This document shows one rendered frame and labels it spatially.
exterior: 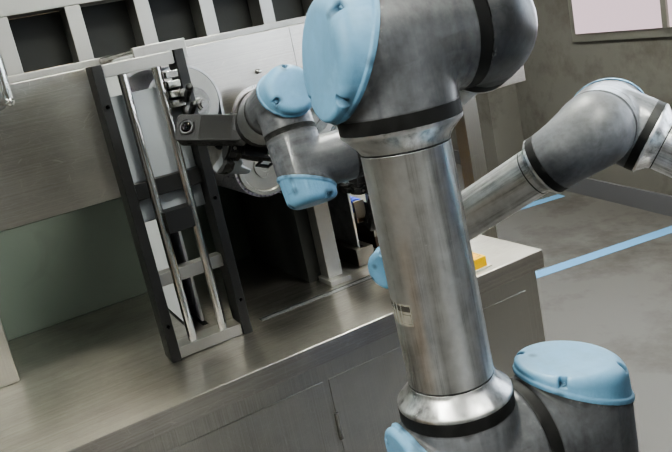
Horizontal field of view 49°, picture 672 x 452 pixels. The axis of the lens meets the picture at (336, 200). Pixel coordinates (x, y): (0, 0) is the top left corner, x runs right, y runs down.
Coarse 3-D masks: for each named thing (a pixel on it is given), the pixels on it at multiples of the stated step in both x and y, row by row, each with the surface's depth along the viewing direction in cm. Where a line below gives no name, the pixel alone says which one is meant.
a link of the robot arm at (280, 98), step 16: (288, 64) 101; (272, 80) 99; (288, 80) 100; (304, 80) 101; (256, 96) 102; (272, 96) 99; (288, 96) 99; (304, 96) 100; (256, 112) 104; (272, 112) 100; (288, 112) 100; (304, 112) 101; (256, 128) 107; (272, 128) 101
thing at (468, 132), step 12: (468, 108) 236; (468, 120) 237; (456, 132) 242; (468, 132) 237; (480, 132) 240; (468, 144) 238; (480, 144) 240; (468, 156) 240; (480, 156) 241; (468, 168) 242; (480, 168) 242; (468, 180) 244; (492, 228) 247
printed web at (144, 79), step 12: (144, 72) 154; (204, 72) 145; (132, 84) 153; (144, 84) 144; (216, 156) 157; (216, 180) 164; (228, 180) 156; (276, 192) 155; (180, 240) 146; (180, 252) 149; (192, 276) 148; (192, 288) 149; (192, 300) 152; (192, 312) 156
